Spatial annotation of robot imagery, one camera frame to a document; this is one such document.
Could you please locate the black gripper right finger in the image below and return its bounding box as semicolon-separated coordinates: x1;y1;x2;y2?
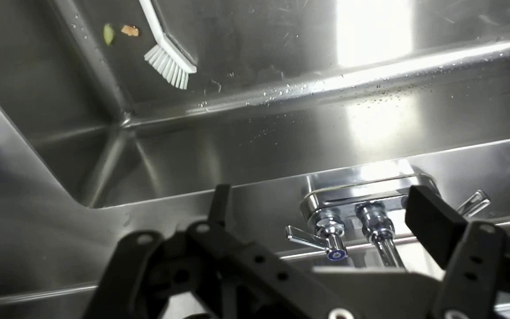
404;184;510;319

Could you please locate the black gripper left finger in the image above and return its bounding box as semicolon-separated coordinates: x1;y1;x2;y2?
81;182;365;319

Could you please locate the tall chrome gooseneck faucet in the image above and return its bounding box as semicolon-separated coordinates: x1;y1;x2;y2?
299;168;443;271

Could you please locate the stainless steel sink basin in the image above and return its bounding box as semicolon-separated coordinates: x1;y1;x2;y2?
0;0;510;319

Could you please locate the white dish brush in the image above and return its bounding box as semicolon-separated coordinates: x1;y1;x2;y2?
138;0;198;92

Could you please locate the orange food scrap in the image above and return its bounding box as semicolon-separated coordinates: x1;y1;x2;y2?
119;23;142;41

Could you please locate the green food scrap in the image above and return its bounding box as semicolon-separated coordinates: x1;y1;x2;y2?
101;21;117;48

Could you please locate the plain chrome tap handle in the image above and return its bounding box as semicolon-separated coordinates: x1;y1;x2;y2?
455;188;492;220

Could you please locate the chrome tap handle blue mark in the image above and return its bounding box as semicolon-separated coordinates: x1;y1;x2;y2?
283;207;352;264

